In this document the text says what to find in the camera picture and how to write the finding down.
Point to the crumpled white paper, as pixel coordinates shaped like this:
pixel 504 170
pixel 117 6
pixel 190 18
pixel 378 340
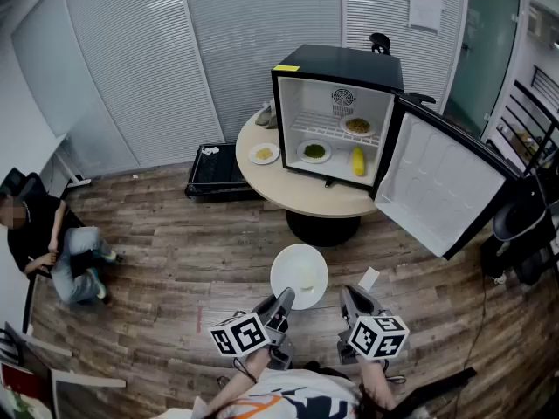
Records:
pixel 210 150

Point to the black floor crate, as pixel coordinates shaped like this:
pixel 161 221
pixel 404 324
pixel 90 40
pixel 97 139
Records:
pixel 218 173

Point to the yellow corn cob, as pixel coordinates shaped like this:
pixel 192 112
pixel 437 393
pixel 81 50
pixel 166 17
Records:
pixel 358 162

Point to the storage rack with black bars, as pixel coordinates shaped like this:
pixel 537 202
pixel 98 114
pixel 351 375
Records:
pixel 551 119

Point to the person's right forearm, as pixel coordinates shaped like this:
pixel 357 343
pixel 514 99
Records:
pixel 375 382

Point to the white paper notice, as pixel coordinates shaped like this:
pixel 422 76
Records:
pixel 425 7

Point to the grey folded cloth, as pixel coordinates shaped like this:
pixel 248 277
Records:
pixel 266 116

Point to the black mini fridge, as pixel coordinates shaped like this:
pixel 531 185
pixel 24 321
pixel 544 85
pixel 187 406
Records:
pixel 349 66

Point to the black round table base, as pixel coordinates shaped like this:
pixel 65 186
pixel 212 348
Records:
pixel 323 229

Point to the frosted glass door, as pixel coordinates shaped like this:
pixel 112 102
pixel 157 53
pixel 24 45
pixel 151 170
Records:
pixel 485 37

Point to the white card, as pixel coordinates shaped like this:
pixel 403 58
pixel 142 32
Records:
pixel 369 279

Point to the black shell office chair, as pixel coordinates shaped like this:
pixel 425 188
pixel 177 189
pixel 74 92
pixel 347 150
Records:
pixel 519 216

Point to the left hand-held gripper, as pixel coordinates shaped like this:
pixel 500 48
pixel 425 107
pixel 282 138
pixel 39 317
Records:
pixel 238 336

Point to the person's white printed shirt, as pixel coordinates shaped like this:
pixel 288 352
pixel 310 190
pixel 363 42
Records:
pixel 297 395

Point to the plate of pale yellow food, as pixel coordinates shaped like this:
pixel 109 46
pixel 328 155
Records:
pixel 264 153

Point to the person's left forearm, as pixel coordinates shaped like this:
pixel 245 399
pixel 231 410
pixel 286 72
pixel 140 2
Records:
pixel 236 386

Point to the black chair with headrest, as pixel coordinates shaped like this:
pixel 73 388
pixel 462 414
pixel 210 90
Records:
pixel 380 42

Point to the white desk leg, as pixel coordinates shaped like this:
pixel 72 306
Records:
pixel 78 181

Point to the plate of brown yellow food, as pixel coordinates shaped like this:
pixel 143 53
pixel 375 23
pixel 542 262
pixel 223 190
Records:
pixel 358 125

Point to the white desk frame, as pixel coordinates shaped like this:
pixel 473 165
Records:
pixel 87 382

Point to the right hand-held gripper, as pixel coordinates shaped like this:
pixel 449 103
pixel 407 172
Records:
pixel 377 336

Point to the plate of green food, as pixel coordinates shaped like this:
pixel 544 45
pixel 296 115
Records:
pixel 314 151

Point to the red book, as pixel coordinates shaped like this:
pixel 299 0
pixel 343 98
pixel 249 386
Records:
pixel 22 380

